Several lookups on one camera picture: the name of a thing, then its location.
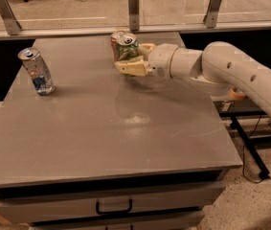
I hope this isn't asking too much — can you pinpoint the right metal rail bracket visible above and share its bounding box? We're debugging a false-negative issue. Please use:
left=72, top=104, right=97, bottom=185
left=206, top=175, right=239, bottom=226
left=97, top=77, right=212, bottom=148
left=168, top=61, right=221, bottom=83
left=203, top=0, right=222, bottom=28

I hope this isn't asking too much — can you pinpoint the black metal stand leg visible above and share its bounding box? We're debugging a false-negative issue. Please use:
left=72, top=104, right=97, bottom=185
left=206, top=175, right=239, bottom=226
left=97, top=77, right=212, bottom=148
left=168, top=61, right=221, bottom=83
left=231, top=116, right=269, bottom=181

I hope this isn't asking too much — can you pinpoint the lower grey drawer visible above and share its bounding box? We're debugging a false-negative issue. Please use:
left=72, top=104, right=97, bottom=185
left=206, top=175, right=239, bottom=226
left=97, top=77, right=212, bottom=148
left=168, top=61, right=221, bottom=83
left=29, top=211, right=205, bottom=230

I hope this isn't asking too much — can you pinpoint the left metal rail bracket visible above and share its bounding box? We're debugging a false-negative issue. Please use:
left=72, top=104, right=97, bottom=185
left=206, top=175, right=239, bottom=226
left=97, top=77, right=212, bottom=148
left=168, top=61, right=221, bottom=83
left=0, top=0, right=21, bottom=35

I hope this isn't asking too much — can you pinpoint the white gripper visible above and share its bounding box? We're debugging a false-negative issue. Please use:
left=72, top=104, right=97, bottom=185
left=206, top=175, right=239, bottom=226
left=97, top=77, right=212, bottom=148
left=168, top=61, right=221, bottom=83
left=115, top=43, right=178, bottom=79

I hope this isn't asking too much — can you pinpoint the grey drawer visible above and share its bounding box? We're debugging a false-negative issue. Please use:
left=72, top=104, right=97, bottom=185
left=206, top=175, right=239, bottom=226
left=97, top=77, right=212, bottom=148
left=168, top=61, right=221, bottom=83
left=29, top=211, right=205, bottom=230
left=0, top=181, right=225, bottom=223

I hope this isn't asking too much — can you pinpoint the silver blue energy drink can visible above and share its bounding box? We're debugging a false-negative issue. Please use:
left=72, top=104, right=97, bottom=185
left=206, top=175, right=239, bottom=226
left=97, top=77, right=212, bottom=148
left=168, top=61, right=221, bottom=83
left=18, top=47, right=55, bottom=96

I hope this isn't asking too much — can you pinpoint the black floor cable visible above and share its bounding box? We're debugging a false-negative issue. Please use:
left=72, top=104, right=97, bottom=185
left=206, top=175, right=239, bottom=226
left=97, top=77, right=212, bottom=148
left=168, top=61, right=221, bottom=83
left=241, top=113, right=271, bottom=197

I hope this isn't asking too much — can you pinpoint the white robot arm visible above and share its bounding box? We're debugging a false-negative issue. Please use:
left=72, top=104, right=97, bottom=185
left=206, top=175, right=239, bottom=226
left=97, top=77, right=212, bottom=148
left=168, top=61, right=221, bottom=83
left=115, top=41, right=271, bottom=117

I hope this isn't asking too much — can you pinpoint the green soda can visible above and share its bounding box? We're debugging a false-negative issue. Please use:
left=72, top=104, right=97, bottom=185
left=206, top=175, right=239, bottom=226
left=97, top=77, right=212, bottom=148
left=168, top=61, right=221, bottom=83
left=116, top=33, right=139, bottom=61

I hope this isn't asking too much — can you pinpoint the middle metal rail bracket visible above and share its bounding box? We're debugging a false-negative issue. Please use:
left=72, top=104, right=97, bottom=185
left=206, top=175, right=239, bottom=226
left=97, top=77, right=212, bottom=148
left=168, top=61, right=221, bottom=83
left=128, top=0, right=140, bottom=31

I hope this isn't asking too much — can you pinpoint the upper grey drawer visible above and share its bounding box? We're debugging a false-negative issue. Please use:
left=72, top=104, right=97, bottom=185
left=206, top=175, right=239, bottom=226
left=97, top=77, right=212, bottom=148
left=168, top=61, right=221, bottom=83
left=0, top=181, right=225, bottom=223

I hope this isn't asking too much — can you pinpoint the red coke can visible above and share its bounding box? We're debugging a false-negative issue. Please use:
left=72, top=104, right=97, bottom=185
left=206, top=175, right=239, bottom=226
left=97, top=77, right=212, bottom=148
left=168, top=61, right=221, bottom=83
left=110, top=31, right=124, bottom=61

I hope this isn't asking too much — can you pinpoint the metal rail bracket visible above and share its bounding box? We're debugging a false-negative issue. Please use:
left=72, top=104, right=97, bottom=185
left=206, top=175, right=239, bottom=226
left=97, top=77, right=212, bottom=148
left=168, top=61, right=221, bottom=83
left=128, top=0, right=140, bottom=31
left=203, top=0, right=222, bottom=28
left=0, top=0, right=21, bottom=35

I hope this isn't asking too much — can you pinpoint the orange tape roll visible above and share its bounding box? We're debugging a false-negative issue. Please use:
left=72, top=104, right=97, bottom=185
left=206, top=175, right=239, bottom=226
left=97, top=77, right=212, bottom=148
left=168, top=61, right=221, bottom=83
left=229, top=86, right=246, bottom=101

